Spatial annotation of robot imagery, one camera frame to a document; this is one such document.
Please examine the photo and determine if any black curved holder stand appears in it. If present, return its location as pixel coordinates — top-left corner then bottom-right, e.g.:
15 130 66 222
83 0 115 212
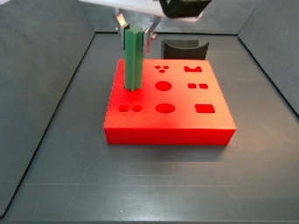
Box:
162 39 210 60

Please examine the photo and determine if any red shape-sorter block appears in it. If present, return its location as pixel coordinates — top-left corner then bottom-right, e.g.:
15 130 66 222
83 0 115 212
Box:
104 59 236 145

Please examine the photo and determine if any green star-shaped peg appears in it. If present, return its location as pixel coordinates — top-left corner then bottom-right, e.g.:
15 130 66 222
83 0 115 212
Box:
126 27 144 92

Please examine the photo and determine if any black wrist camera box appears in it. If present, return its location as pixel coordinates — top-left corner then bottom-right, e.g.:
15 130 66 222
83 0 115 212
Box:
159 0 212 18

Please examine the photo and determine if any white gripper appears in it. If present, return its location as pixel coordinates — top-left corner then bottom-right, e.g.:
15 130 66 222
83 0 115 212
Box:
79 0 203 54

